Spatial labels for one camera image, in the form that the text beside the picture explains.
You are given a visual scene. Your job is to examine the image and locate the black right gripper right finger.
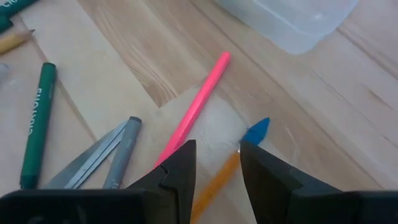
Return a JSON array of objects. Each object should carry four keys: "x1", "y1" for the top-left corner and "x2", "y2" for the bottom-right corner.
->
[{"x1": 239, "y1": 141, "x2": 398, "y2": 224}]

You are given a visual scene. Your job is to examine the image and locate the orange pen with blue cap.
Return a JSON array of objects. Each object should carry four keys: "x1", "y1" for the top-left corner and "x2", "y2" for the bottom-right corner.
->
[{"x1": 189, "y1": 116, "x2": 271, "y2": 224}]

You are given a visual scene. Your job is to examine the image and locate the yellow pencil with pink eraser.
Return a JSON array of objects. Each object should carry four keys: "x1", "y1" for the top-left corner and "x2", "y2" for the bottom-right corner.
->
[{"x1": 0, "y1": 29, "x2": 35, "y2": 56}]

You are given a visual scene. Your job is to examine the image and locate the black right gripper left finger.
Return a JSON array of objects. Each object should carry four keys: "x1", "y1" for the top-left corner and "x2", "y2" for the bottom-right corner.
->
[{"x1": 0, "y1": 139, "x2": 198, "y2": 224}]

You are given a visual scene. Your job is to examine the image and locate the clear plastic supply box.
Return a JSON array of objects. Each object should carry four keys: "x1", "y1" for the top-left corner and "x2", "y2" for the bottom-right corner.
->
[{"x1": 214, "y1": 0, "x2": 360, "y2": 55}]

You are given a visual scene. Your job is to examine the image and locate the green crayon with CRAYONS print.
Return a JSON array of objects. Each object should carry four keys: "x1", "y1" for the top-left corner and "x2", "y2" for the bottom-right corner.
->
[{"x1": 19, "y1": 62, "x2": 58, "y2": 190}]

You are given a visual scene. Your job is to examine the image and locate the blue-handled scissors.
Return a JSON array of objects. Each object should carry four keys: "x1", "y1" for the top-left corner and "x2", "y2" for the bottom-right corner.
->
[{"x1": 43, "y1": 120, "x2": 128, "y2": 190}]

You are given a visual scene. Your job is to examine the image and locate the pink highlighter pen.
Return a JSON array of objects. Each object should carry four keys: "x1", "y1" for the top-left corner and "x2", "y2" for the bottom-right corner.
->
[{"x1": 153, "y1": 51, "x2": 232, "y2": 170}]

